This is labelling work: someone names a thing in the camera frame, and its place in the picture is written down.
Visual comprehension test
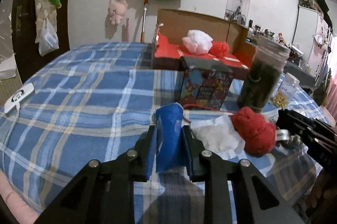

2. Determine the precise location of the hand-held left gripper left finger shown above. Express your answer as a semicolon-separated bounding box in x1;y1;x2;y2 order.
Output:
34;125;158;224

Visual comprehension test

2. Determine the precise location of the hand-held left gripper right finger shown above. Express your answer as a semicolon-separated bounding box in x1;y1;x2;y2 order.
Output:
182;125;306;224

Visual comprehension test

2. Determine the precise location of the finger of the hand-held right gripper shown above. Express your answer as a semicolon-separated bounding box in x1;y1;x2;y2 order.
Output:
276;109;337;141
301;134;337;170

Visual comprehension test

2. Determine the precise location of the blue fabric roll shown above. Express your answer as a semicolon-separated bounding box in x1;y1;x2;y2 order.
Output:
154;104;186;174

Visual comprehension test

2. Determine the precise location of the white tissue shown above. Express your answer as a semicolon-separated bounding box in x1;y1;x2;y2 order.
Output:
191;116;246;160

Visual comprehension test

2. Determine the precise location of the red plush bunny with cord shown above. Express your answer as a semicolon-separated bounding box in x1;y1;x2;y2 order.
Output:
183;104;277;155

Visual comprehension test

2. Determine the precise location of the cardboard box with red inside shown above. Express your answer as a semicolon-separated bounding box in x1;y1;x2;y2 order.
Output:
151;9;257;80

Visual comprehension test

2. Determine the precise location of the small bottle of gold beads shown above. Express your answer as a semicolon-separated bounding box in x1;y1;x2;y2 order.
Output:
271;73;300;108

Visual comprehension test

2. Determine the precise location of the dark side table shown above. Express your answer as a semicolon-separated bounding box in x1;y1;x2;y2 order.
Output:
283;60;316;88

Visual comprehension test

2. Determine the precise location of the clear jar with dark contents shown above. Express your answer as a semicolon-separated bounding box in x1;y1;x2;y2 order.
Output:
237;44;290;111

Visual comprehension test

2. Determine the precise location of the colourful printed box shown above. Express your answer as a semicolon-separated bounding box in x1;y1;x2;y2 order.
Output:
175;56;235;110

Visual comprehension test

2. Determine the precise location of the row of cosmetic bottles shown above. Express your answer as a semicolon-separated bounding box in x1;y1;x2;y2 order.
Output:
247;19;287;46

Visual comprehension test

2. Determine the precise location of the red mesh bath pouf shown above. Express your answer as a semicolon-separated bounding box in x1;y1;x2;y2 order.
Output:
209;41;230;57

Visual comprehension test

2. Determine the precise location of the white mesh bath pouf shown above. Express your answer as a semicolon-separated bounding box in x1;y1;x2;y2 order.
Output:
182;29;213;54

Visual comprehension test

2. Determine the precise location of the black bag on wardrobe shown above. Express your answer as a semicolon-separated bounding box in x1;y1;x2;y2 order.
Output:
309;0;331;26

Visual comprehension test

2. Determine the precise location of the mop stick with orange grip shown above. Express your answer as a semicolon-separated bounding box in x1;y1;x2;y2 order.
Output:
140;0;148;43

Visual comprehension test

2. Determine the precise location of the pink bed sheet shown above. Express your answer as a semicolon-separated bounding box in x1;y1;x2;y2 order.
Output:
0;170;40;224

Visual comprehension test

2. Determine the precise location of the white controller device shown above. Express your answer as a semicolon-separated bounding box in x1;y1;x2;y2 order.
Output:
4;83;35;114

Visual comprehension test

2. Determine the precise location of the clear plastic bag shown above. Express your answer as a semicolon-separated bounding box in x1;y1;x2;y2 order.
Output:
39;17;59;57

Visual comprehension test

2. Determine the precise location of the beige hanging cloth organiser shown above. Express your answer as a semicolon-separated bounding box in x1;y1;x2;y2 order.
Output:
34;0;60;43

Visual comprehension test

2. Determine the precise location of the metal frame wardrobe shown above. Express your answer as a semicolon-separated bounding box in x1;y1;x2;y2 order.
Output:
291;0;329;51

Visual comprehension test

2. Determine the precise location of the pink plush toy on wall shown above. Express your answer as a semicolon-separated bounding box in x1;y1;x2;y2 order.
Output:
109;0;128;25

